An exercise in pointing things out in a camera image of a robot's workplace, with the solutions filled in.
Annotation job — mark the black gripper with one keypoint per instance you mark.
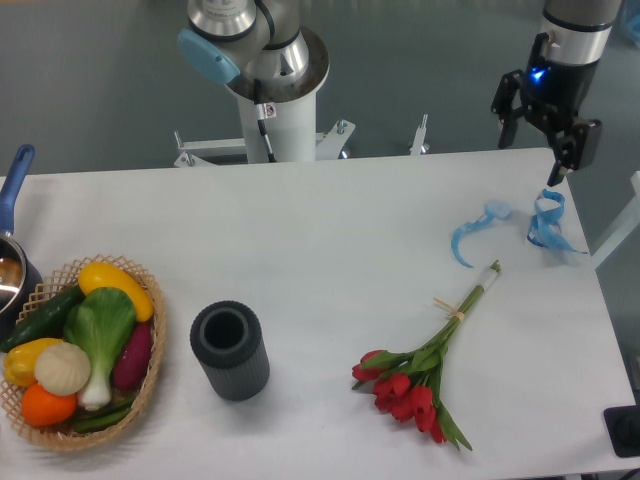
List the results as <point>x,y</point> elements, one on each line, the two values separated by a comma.
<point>551,93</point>

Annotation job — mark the robot base joint blue cap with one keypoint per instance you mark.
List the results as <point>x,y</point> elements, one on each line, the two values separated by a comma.
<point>259,49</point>

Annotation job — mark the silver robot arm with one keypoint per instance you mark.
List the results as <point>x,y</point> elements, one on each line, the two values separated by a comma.
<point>579,32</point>

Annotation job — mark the blue ribbon with disc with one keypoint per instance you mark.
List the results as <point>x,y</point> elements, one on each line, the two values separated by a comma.
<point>492,210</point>

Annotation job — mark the blue curled ribbon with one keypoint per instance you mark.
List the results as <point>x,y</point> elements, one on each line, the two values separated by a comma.
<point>544,228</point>

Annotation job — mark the red tulip bouquet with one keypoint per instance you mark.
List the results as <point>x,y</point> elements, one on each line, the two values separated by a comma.
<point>407,385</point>

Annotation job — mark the black device at edge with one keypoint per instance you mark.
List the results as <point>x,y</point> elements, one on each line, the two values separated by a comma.
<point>623,429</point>

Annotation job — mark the dark grey ribbed vase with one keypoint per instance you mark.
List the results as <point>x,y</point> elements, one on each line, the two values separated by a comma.
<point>227,339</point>

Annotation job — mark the purple sweet potato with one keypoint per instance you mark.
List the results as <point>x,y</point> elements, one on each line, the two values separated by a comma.
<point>131,367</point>

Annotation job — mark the green bok choy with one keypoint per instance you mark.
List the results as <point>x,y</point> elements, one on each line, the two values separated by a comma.
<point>101,326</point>

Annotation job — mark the dark green cucumber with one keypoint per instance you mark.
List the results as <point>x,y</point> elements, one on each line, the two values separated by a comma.
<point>46,321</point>

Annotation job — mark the white garlic bulb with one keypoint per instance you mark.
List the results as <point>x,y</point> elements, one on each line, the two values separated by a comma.
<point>62,369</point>

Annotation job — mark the green bean pods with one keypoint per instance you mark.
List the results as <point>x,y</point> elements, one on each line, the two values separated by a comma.
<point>103,418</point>

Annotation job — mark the woven wicker basket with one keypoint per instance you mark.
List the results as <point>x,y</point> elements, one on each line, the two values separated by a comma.
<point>147,297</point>

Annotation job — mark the yellow bell pepper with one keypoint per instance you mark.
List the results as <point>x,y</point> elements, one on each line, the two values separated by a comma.
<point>19,363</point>

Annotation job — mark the orange fruit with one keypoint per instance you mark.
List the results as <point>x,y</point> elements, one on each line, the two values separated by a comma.
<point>40,408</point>

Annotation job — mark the white frame bar right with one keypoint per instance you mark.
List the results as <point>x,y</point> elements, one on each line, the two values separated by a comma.
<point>619,229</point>

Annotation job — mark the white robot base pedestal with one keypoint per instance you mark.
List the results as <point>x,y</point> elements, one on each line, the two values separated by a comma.
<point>272,132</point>

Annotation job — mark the blue handled saucepan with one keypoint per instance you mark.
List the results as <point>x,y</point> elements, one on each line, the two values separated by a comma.
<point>19,277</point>

